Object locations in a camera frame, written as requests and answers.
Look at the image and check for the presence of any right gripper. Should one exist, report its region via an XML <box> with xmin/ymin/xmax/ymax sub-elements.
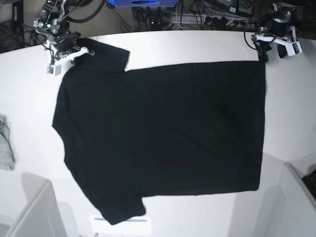
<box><xmin>46</xmin><ymin>32</ymin><xmax>95</xmax><ymax>65</ymax></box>

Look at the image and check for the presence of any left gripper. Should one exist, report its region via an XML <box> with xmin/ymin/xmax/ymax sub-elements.
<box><xmin>251</xmin><ymin>17</ymin><xmax>296</xmax><ymax>64</ymax></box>

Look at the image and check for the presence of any black T-shirt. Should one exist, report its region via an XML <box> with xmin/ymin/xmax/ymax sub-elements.
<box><xmin>52</xmin><ymin>39</ymin><xmax>266</xmax><ymax>225</ymax></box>

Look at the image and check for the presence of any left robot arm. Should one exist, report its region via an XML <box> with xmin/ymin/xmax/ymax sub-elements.
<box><xmin>251</xmin><ymin>0</ymin><xmax>303</xmax><ymax>64</ymax></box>

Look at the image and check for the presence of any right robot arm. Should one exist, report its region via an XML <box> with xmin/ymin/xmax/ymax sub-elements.
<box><xmin>32</xmin><ymin>0</ymin><xmax>106</xmax><ymax>65</ymax></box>

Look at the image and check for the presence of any blue box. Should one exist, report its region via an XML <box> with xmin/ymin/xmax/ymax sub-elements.
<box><xmin>109</xmin><ymin>0</ymin><xmax>178</xmax><ymax>7</ymax></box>

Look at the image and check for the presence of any black device with LED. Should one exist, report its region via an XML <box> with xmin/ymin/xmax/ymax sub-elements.
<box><xmin>148</xmin><ymin>6</ymin><xmax>162</xmax><ymax>25</ymax></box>

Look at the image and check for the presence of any white power strip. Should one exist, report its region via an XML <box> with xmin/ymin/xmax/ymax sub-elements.
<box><xmin>166</xmin><ymin>13</ymin><xmax>257</xmax><ymax>26</ymax></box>

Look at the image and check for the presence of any grey folded cloth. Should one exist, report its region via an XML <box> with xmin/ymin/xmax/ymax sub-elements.
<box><xmin>0</xmin><ymin>115</ymin><xmax>16</xmax><ymax>170</ymax></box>

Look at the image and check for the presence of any black keyboard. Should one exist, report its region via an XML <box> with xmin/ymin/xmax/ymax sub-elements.
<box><xmin>302</xmin><ymin>170</ymin><xmax>316</xmax><ymax>198</ymax></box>

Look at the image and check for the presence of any white table partition right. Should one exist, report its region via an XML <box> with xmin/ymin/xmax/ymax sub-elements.
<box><xmin>258</xmin><ymin>163</ymin><xmax>316</xmax><ymax>237</ymax></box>

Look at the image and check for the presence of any white table partition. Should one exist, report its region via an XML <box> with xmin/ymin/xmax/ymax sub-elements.
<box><xmin>4</xmin><ymin>180</ymin><xmax>67</xmax><ymax>237</ymax></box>
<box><xmin>258</xmin><ymin>163</ymin><xmax>316</xmax><ymax>237</ymax></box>

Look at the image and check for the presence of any white table partition left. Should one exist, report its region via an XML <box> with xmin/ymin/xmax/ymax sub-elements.
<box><xmin>4</xmin><ymin>180</ymin><xmax>67</xmax><ymax>237</ymax></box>

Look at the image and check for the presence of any white slotted tray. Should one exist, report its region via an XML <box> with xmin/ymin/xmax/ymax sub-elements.
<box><xmin>90</xmin><ymin>215</ymin><xmax>152</xmax><ymax>235</ymax></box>

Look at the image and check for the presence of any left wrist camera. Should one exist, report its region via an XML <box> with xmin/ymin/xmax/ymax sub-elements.
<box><xmin>285</xmin><ymin>41</ymin><xmax>303</xmax><ymax>56</ymax></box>

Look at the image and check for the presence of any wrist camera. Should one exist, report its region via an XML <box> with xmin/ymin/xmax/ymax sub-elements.
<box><xmin>285</xmin><ymin>41</ymin><xmax>303</xmax><ymax>56</ymax></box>
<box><xmin>46</xmin><ymin>64</ymin><xmax>62</xmax><ymax>76</ymax></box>

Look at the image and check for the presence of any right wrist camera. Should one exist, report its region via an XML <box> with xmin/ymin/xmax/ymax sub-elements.
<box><xmin>46</xmin><ymin>64</ymin><xmax>62</xmax><ymax>76</ymax></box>

